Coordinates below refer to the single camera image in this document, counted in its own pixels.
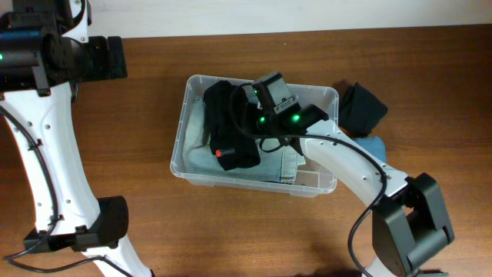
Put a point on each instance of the dark green cloth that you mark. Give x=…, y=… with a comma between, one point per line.
x=360, y=111

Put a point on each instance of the blue cloth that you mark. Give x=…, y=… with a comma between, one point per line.
x=373, y=145

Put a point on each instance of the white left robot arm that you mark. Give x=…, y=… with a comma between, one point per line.
x=45, y=52

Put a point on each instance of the clear plastic storage bin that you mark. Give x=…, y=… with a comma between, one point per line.
x=311, y=178

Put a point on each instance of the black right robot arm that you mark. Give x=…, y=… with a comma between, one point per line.
x=410, y=222

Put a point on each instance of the light blue jeans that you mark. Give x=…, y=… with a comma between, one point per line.
x=280, y=166

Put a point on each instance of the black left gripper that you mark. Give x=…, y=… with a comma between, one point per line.
x=101, y=58

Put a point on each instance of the black garment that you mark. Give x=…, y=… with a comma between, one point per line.
x=232, y=149

